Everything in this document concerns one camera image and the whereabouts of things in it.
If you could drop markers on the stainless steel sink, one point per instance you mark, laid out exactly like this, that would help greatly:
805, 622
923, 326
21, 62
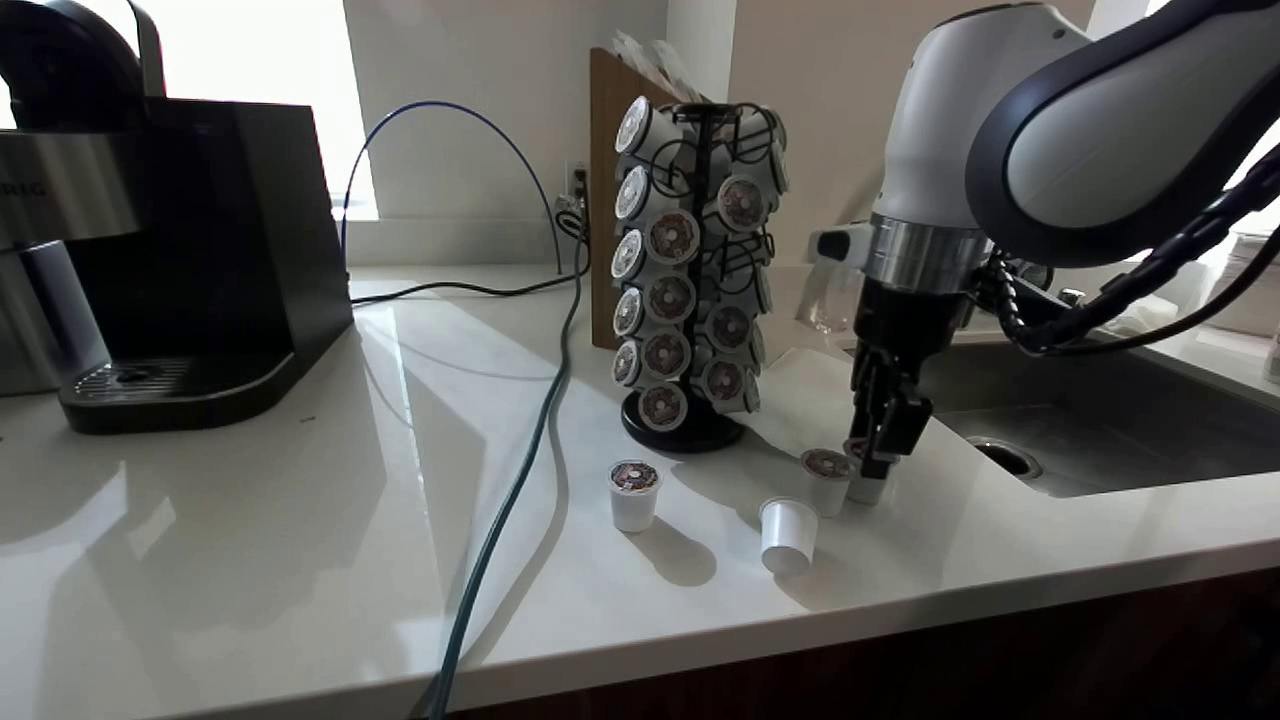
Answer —
1132, 415

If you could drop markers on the dark wooden cabinet front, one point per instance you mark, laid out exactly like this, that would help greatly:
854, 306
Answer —
934, 666

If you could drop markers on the brown wooden board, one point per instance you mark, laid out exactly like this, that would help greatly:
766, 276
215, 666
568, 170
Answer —
596, 266

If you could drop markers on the black metal capsule holder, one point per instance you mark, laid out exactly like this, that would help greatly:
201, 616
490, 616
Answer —
705, 434

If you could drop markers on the clear drinking glass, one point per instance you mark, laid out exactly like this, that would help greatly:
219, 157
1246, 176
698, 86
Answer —
825, 288

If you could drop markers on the wall outlet with plug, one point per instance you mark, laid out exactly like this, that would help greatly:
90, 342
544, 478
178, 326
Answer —
582, 193

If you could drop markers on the white coffee capsule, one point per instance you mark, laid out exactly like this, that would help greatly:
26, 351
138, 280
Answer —
787, 536

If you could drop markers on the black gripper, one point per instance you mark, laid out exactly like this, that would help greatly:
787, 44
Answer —
906, 321

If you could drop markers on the black coffee machine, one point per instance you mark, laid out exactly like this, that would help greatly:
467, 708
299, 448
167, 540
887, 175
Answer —
201, 243

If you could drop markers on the sink drain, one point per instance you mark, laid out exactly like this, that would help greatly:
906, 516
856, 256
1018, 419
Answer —
1009, 460

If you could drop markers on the white paper filters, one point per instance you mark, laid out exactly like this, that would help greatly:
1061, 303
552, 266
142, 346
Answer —
653, 65

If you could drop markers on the white capsule dark red lid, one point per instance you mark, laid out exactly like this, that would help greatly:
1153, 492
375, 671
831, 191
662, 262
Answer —
632, 496

